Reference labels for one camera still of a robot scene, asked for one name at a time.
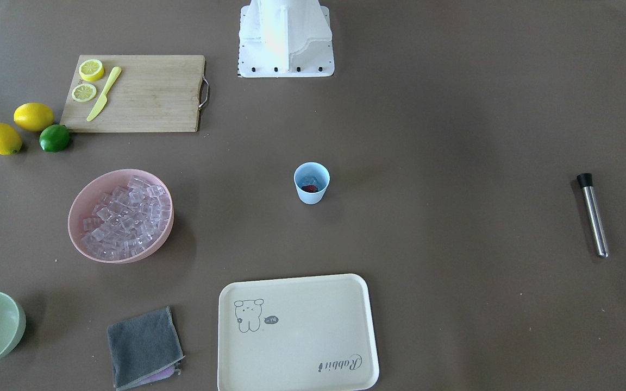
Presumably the red strawberry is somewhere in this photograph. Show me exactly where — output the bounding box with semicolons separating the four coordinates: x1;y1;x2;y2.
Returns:
301;185;320;193

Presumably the clear ice cube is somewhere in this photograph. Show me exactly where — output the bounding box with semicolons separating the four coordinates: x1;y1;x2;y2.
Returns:
299;175;320;187

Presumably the light blue plastic cup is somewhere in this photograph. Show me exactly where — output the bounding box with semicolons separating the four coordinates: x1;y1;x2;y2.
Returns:
293;162;330;205

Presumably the pile of ice cubes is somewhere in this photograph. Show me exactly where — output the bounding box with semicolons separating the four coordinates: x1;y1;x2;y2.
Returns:
79;175;173;263

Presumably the cream rabbit tray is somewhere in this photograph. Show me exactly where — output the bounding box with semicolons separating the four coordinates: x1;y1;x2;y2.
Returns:
217;273;380;390

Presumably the pink bowl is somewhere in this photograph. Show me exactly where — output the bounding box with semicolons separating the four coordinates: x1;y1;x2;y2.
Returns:
68;169;174;264

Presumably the grey folded cloth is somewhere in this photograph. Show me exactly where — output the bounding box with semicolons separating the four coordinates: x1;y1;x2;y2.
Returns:
107;306;185;390

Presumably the wooden cutting board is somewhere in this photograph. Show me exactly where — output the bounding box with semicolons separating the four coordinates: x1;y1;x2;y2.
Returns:
59;54;206;133

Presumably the yellow plastic knife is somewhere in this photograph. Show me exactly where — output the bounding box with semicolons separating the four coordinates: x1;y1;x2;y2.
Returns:
85;66;122;122

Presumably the lemon half slice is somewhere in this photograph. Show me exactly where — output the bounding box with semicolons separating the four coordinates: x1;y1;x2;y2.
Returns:
70;83;97;103

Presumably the green lime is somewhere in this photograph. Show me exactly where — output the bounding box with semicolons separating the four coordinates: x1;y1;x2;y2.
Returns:
38;124;71;153

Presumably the yellow lemon far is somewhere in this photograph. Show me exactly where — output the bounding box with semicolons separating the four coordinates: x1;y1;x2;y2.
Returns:
13;102;55;132

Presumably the yellow lemon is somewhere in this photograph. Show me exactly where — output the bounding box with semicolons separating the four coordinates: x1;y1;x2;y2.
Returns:
13;102;55;132
0;122;23;155

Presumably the yellow lemon near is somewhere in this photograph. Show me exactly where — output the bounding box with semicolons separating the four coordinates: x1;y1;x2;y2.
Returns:
0;122;23;155

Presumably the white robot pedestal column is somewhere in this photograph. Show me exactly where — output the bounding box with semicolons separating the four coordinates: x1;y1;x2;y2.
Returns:
237;1;335;78

